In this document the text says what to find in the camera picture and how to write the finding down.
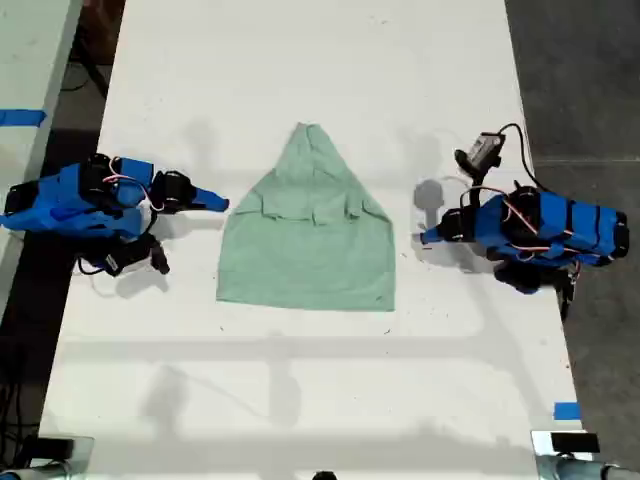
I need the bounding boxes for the pale green T-shirt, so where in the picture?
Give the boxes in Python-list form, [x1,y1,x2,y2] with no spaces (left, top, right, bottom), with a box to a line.
[215,121,397,313]

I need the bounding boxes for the long blue tape strip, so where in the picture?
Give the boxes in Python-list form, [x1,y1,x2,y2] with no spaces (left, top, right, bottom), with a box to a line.
[0,108,49,128]

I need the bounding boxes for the white side table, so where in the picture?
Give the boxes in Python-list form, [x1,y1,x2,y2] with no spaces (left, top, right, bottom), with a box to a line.
[0,0,85,314]

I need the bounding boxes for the short blue tape piece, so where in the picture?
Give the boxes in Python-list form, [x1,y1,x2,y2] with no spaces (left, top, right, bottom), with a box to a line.
[552,401,583,422]

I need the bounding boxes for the small black box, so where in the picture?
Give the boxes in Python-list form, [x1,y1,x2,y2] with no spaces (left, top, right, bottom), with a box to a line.
[36,437,77,459]
[549,432,601,456]

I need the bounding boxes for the silver metal clamp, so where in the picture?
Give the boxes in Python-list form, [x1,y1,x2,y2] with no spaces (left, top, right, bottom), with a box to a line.
[0,434,96,480]
[529,428,640,480]

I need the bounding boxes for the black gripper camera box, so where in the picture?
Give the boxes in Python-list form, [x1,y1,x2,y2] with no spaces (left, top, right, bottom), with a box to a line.
[102,233,172,278]
[453,131,507,191]

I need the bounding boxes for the black camera cable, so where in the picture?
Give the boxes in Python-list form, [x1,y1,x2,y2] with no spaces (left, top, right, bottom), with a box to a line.
[73,253,110,277]
[498,122,540,192]

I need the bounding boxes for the thin black looped cable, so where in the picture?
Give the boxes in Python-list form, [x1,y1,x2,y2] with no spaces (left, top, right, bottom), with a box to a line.
[59,60,101,94]

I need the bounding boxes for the black floor cables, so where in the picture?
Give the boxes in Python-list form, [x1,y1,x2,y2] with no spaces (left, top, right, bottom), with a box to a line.
[0,382,32,469]

